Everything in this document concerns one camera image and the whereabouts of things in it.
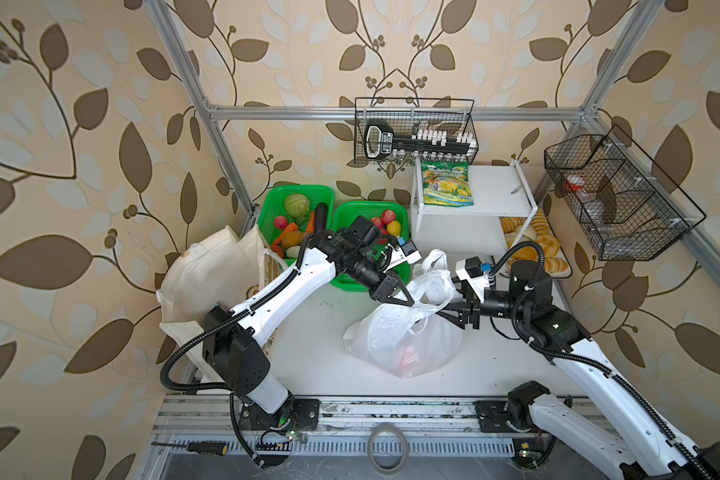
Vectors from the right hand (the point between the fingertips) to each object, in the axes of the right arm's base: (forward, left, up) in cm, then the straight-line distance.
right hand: (437, 299), depth 66 cm
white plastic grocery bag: (-3, +6, -14) cm, 16 cm away
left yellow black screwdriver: (-24, +56, -25) cm, 65 cm away
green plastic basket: (+53, +52, -20) cm, 77 cm away
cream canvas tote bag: (+14, +55, -6) cm, 57 cm away
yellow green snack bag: (+28, -6, +10) cm, 31 cm away
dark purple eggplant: (+47, +33, -21) cm, 61 cm away
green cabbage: (+51, +42, -18) cm, 68 cm away
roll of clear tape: (-21, +13, -28) cm, 37 cm away
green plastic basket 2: (+49, +15, -20) cm, 55 cm away
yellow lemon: (+39, +6, -19) cm, 43 cm away
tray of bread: (+40, -47, -22) cm, 66 cm away
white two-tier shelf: (+28, -20, +7) cm, 35 cm away
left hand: (-1, +6, 0) cm, 6 cm away
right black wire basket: (+22, -50, +8) cm, 55 cm away
